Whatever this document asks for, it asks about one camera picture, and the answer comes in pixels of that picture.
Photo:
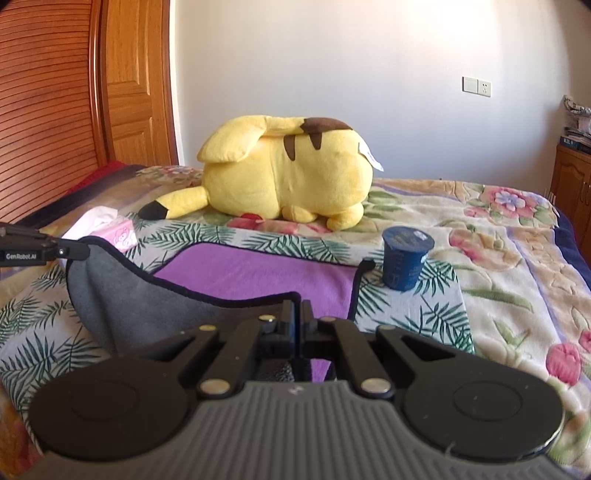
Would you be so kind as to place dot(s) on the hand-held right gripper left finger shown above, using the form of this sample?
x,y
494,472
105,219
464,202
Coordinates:
x,y
288,325

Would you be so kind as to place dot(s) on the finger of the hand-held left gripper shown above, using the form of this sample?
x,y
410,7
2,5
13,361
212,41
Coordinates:
x,y
69,251

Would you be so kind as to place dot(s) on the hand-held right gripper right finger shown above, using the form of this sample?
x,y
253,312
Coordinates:
x,y
307,325

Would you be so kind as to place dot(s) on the purple and grey towel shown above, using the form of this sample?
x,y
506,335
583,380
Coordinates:
x,y
258,277

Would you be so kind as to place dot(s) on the pink tissue pack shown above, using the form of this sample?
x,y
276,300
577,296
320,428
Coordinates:
x,y
117,233

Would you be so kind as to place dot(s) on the red cloth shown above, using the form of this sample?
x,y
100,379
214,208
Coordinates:
x,y
99,174

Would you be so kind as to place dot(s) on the palm leaf printed sheet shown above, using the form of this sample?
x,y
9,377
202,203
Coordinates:
x,y
415,318

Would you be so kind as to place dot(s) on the dark blue cup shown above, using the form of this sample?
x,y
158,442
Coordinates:
x,y
405,263

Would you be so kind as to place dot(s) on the louvred wooden panel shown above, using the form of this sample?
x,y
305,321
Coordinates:
x,y
46,106

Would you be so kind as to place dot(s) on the yellow plush toy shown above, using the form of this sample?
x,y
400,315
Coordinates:
x,y
295,170

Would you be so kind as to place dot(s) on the wooden door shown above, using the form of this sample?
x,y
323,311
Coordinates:
x,y
136,83

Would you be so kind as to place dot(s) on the floral blanket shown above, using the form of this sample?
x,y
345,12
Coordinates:
x,y
512,277

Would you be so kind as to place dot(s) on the wooden cabinet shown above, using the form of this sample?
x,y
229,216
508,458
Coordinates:
x,y
572,184

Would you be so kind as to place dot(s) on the pile of books and papers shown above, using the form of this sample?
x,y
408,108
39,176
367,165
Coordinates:
x,y
577,124

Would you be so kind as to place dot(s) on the white wall socket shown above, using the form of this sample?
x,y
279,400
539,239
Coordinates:
x,y
477,86

